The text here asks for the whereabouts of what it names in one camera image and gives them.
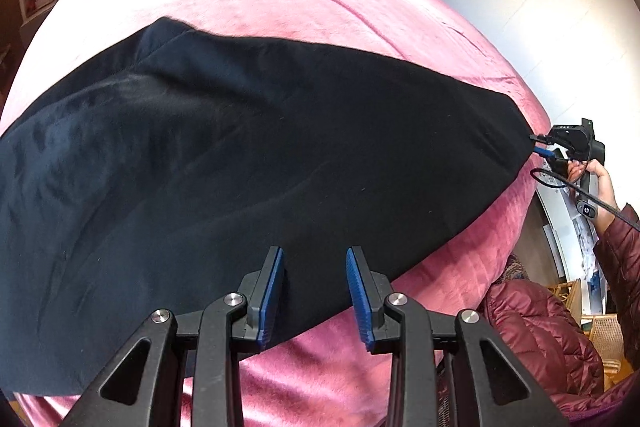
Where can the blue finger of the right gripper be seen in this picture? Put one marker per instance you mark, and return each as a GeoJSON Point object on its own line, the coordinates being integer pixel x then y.
{"type": "Point", "coordinates": [541, 138]}
{"type": "Point", "coordinates": [546, 153]}

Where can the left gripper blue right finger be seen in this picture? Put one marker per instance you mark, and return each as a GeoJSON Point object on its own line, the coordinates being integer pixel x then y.
{"type": "Point", "coordinates": [368, 290]}

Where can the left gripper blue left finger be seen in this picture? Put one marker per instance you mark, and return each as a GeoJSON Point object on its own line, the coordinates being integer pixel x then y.
{"type": "Point", "coordinates": [263, 291]}

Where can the black pants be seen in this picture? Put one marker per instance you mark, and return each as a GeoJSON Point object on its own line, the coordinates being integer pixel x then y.
{"type": "Point", "coordinates": [160, 172]}

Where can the person right hand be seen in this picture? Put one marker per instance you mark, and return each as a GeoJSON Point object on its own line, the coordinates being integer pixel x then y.
{"type": "Point", "coordinates": [606, 191]}

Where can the pink bed sheet mattress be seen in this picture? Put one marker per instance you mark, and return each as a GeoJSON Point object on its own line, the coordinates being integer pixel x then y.
{"type": "Point", "coordinates": [324, 377]}

